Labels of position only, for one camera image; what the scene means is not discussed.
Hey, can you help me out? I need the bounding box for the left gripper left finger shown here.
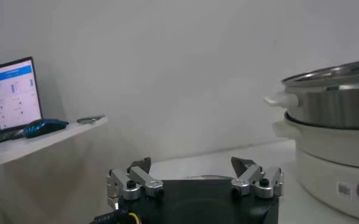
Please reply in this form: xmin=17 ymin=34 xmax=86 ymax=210
xmin=105 ymin=156 xmax=165 ymax=211

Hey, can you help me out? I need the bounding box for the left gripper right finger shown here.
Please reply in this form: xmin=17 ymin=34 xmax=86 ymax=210
xmin=230 ymin=156 xmax=285 ymax=200

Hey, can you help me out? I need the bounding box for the stainless steel steamer basket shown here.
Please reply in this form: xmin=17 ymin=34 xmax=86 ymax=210
xmin=263 ymin=57 xmax=359 ymax=131

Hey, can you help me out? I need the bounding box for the white electric cooking pot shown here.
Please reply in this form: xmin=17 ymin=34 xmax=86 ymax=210
xmin=271 ymin=111 xmax=359 ymax=223

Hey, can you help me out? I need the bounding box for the blue computer mouse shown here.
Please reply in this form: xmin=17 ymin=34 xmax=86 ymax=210
xmin=23 ymin=118 xmax=70 ymax=139

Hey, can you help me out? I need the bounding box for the white side desk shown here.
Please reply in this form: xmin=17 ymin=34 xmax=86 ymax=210
xmin=0 ymin=116 xmax=110 ymax=224

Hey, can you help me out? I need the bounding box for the open laptop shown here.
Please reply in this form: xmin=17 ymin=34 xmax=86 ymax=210
xmin=0 ymin=56 xmax=44 ymax=147

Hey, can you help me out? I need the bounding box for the green handled scraper tool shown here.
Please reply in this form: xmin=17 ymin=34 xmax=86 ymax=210
xmin=76 ymin=114 xmax=107 ymax=125

